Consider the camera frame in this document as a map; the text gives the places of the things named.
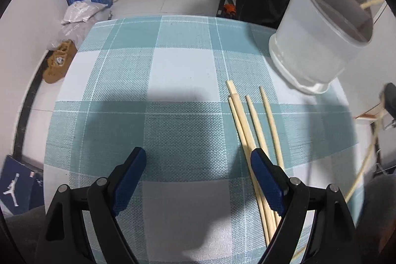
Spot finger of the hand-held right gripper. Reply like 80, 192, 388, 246
379, 82, 396, 117

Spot brown shoe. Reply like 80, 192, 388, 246
54, 39, 76, 50
42, 46, 78, 84

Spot white plastic utensil holder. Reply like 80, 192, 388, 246
268, 0, 375, 95

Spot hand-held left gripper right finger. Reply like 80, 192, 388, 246
250, 148, 356, 264

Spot grey plastic parcel bag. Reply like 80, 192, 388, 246
47, 23, 94, 50
61, 1, 111, 25

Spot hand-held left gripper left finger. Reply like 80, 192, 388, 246
35, 146, 147, 264

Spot person's grey trousers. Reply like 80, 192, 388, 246
0, 171, 396, 264

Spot teal checked tablecloth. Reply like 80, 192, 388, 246
43, 15, 366, 264

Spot navy shoe box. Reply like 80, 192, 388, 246
0, 155, 44, 217

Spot wooden chopstick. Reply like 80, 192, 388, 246
292, 109, 386, 261
259, 86, 285, 170
228, 97, 272, 248
360, 0, 384, 10
226, 80, 277, 247
245, 95, 270, 159

